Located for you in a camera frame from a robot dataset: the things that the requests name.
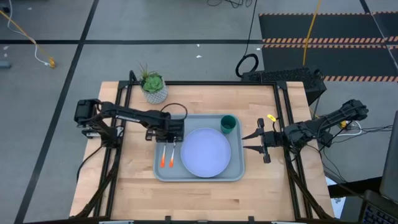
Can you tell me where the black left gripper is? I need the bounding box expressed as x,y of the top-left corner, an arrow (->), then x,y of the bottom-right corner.
145,119 -> 186,146

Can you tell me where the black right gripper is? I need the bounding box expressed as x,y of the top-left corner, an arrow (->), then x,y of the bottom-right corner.
241,118 -> 282,164

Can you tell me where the orange-handled metal fork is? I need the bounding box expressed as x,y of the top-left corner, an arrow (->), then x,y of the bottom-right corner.
169,142 -> 177,168

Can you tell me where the orange-handled metal spoon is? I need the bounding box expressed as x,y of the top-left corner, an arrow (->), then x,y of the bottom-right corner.
159,144 -> 167,169

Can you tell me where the grey plastic tray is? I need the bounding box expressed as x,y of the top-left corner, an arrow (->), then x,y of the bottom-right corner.
153,113 -> 246,183

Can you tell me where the green plastic cup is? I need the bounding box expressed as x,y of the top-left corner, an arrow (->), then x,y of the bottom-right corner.
220,114 -> 238,135

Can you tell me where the lavender round plate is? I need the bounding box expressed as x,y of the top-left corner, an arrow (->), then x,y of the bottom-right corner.
180,127 -> 232,179

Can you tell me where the succulent in white pot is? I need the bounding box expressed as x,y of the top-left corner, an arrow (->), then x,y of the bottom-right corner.
138,63 -> 169,105

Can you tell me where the black perforated computer case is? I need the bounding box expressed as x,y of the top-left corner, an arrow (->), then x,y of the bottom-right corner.
241,67 -> 328,106

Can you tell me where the white paper sheet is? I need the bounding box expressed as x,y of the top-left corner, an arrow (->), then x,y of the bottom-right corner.
326,177 -> 346,218

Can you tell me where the black floor beam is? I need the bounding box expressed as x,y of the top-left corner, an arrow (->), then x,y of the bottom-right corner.
326,175 -> 383,198

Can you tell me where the dark grey monitor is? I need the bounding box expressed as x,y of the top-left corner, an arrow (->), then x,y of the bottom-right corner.
379,110 -> 398,205

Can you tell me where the black keyboard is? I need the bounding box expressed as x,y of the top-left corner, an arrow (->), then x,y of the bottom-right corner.
359,189 -> 398,224

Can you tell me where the black hazard-striped floor mat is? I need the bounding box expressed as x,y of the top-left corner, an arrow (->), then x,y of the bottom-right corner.
258,11 -> 398,83

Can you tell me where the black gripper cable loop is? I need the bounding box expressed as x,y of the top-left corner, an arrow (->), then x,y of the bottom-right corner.
160,102 -> 188,121

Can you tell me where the black aluminium table frame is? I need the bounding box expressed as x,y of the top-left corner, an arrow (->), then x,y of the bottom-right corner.
70,70 -> 335,224

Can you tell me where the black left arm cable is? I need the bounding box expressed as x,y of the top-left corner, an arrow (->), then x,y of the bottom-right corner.
76,145 -> 104,184

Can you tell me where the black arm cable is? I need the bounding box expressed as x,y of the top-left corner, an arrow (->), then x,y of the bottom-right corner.
362,124 -> 394,133
76,145 -> 104,184

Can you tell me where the white power cable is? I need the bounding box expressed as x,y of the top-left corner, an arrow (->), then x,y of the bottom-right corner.
337,119 -> 363,137

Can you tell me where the black looped floor cable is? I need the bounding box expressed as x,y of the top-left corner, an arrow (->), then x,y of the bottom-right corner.
235,0 -> 259,78

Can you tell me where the long yellow cable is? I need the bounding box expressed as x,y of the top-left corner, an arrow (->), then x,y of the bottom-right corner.
303,0 -> 323,67

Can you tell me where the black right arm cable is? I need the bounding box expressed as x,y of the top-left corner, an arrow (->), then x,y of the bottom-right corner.
362,124 -> 394,133

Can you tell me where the black cable bundle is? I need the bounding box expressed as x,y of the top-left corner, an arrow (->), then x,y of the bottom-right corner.
206,0 -> 253,9

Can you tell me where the yellow cable with plug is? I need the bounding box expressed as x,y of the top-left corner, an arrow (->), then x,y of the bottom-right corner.
0,9 -> 57,68

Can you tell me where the thin white floor cable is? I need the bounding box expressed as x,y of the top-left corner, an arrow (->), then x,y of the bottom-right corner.
6,0 -> 50,67

